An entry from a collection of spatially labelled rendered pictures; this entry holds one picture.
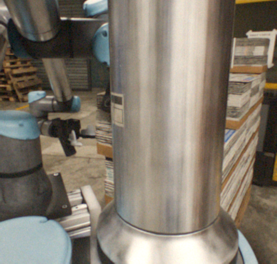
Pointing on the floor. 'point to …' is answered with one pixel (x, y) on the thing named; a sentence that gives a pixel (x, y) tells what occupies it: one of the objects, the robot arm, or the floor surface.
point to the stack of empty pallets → (8, 93)
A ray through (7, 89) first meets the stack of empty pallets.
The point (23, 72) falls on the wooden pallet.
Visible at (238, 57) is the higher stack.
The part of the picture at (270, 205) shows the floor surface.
